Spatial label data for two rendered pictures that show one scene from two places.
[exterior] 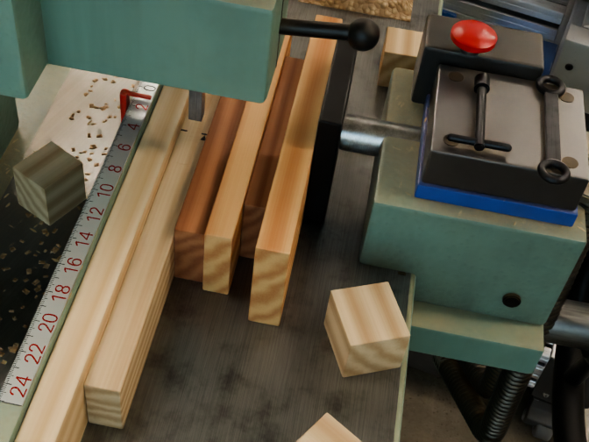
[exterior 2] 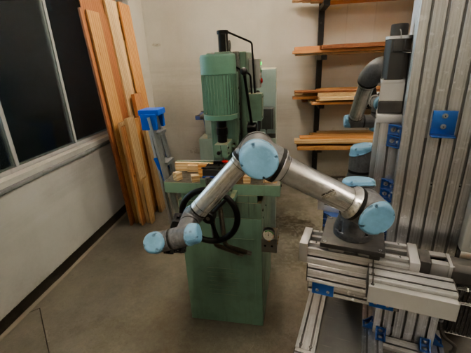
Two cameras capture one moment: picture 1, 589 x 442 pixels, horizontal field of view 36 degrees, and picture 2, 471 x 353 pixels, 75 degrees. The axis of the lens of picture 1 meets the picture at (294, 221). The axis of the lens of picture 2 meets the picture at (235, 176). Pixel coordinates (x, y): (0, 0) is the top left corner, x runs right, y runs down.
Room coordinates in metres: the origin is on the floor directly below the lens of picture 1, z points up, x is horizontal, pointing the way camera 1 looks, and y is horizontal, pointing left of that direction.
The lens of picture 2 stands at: (0.75, -1.48, 1.46)
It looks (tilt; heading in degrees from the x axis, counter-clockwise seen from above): 20 degrees down; 98
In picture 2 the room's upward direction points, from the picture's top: 3 degrees counter-clockwise
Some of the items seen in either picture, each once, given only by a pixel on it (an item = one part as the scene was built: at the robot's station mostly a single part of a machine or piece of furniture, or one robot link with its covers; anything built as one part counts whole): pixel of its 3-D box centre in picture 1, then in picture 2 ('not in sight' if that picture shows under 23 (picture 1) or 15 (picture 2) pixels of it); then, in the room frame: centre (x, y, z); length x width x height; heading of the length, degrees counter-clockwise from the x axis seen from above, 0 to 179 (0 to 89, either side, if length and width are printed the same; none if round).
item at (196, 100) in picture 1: (197, 88); not in sight; (0.46, 0.08, 0.97); 0.01 x 0.01 x 0.05; 87
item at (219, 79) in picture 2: not in sight; (219, 87); (0.46, 0.08, 1.35); 0.18 x 0.18 x 0.31
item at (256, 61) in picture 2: not in sight; (255, 73); (0.62, 0.39, 1.40); 0.10 x 0.06 x 0.16; 87
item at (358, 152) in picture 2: not in sight; (362, 156); (1.18, 0.09, 0.98); 0.13 x 0.12 x 0.14; 179
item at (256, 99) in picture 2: not in sight; (255, 106); (0.62, 0.28, 1.23); 0.09 x 0.08 x 0.15; 87
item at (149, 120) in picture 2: not in sight; (167, 178); (-0.16, 0.80, 0.58); 0.27 x 0.25 x 1.16; 0
